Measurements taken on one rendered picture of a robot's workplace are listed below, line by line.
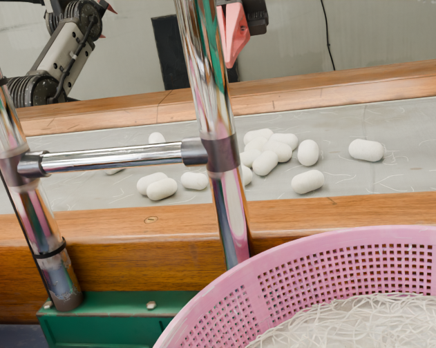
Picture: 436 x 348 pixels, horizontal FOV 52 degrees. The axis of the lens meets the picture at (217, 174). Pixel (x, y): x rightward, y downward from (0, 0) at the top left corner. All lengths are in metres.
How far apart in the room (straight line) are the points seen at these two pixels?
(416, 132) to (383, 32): 2.08
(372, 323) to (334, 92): 0.43
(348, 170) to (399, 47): 2.20
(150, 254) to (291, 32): 2.28
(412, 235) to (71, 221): 0.28
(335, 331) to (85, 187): 0.35
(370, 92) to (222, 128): 0.43
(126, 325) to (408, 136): 0.36
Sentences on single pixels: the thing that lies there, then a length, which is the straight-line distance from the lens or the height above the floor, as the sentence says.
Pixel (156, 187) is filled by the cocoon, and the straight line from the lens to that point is 0.46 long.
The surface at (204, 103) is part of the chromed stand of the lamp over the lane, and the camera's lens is 0.27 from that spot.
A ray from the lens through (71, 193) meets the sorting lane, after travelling 0.54.
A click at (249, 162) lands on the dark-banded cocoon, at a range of 0.49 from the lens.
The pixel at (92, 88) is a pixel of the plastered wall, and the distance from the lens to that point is 2.91.
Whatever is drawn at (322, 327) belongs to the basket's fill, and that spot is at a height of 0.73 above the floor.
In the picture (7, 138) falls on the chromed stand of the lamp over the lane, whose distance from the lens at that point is 0.34.
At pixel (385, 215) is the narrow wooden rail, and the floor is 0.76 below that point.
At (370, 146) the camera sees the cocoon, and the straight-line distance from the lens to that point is 0.48.
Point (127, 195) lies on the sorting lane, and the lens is 0.49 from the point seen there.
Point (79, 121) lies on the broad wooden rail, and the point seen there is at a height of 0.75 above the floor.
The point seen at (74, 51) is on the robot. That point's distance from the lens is 1.21.
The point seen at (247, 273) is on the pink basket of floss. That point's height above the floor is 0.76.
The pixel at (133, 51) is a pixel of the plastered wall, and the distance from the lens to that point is 2.76.
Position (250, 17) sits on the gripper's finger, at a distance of 0.67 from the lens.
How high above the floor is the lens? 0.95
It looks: 24 degrees down
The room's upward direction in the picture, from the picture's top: 10 degrees counter-clockwise
